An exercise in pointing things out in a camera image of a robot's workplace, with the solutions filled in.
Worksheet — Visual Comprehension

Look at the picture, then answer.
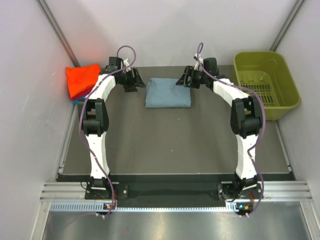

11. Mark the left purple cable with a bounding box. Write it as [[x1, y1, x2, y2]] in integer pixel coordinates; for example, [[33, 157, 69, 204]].
[[78, 45, 137, 218]]

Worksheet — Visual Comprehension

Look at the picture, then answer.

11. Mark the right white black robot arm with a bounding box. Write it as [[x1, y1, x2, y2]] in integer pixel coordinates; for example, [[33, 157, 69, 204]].
[[176, 55, 264, 200]]

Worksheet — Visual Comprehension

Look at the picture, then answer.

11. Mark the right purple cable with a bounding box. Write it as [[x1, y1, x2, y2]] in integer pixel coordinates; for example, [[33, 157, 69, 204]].
[[196, 42, 267, 218]]

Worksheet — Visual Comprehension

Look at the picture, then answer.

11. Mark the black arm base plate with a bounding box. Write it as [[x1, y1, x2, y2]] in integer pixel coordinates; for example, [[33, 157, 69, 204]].
[[85, 182, 262, 202]]

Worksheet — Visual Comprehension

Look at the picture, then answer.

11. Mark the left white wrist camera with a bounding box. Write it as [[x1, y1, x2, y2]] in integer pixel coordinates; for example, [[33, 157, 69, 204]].
[[122, 58, 132, 73]]

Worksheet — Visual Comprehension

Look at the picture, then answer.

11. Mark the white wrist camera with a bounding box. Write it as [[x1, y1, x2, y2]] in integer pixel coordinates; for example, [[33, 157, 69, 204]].
[[193, 53, 204, 72], [122, 58, 132, 73]]

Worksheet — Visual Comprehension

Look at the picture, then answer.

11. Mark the purple cable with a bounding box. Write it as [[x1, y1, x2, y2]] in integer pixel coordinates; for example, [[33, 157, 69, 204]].
[[78, 45, 137, 218], [196, 42, 267, 218]]

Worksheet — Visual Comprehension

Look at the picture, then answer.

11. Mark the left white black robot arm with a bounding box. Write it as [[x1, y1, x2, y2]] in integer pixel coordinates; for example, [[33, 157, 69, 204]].
[[77, 56, 146, 201]]

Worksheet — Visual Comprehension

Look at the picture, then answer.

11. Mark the magenta folded t shirt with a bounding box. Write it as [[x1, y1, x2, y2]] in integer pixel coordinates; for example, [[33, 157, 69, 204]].
[[71, 89, 91, 101]]

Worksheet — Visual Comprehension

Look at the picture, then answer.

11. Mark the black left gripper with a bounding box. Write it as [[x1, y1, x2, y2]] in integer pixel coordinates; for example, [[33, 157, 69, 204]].
[[117, 67, 146, 92]]

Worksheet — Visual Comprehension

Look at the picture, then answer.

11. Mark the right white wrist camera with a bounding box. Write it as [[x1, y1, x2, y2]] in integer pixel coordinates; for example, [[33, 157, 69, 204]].
[[193, 53, 204, 72]]

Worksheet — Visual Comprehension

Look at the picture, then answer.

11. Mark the orange folded t shirt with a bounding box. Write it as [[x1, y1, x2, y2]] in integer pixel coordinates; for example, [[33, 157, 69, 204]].
[[65, 63, 102, 100]]

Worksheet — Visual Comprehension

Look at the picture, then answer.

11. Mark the perforated cable duct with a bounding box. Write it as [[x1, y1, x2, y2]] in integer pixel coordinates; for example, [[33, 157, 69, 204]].
[[50, 202, 250, 213]]

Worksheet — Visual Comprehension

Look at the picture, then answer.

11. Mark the grey blue t shirt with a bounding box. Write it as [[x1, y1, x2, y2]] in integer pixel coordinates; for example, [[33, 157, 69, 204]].
[[145, 77, 192, 109]]

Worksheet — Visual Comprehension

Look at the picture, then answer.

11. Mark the olive green plastic basket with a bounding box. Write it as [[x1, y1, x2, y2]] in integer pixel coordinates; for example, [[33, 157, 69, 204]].
[[232, 51, 301, 121]]

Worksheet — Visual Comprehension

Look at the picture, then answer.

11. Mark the aluminium frame rail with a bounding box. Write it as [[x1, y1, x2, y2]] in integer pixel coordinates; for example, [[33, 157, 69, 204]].
[[40, 181, 312, 202]]

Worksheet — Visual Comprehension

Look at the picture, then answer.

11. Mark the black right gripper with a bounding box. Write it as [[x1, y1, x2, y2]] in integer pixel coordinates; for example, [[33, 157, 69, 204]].
[[175, 66, 208, 89]]

